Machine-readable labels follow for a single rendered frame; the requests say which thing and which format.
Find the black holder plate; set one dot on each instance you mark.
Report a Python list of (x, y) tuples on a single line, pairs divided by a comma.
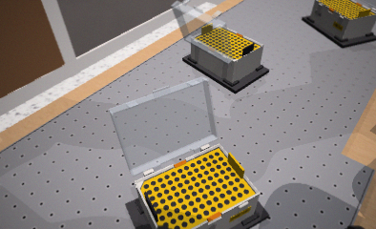
[(140, 220), (234, 87), (343, 43)]

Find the yellow tip rack plate with holes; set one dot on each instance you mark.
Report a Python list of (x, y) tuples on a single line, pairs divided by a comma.
[(347, 8)]

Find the grey flat base plate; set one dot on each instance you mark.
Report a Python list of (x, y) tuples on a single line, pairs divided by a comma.
[(287, 130)]

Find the yellow pipette tip rack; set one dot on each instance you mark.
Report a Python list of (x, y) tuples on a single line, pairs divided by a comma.
[(186, 196), (240, 46)]

